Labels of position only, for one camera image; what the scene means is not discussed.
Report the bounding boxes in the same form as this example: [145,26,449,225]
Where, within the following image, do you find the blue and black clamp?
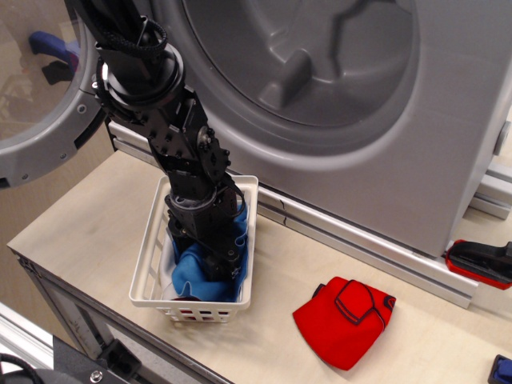
[487,354,512,384]

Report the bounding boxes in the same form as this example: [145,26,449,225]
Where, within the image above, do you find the red and black clamp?
[445,240,511,290]

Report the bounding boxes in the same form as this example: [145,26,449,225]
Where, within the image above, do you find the small red cloth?
[172,296,202,302]

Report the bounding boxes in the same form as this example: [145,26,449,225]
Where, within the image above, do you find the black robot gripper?
[165,187,245,282]

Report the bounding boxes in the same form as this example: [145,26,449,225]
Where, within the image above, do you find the round grey washer door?
[1,1,105,190]

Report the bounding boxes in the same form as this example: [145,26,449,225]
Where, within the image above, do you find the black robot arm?
[72,1,245,281]

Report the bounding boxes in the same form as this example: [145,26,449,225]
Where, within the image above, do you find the white cloth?
[159,238,177,300]

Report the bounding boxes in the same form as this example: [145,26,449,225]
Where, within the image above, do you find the black cable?
[0,351,45,384]

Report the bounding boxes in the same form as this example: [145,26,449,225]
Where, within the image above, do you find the aluminium table frame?
[16,254,230,383]

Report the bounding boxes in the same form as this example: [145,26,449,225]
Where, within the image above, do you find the red garment with dark trim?
[293,277,396,370]

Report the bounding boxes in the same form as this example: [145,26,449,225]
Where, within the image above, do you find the white plastic laundry basket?
[129,175,258,322]

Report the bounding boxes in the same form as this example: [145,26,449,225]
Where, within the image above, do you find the black bracket with bolt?
[53,336,142,383]

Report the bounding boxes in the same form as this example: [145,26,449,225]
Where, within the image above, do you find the blue cloth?
[171,208,248,302]

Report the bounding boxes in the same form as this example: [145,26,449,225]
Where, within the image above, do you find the grey toy washing machine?
[137,1,511,256]

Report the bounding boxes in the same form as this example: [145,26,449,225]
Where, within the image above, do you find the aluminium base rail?
[107,119,480,310]

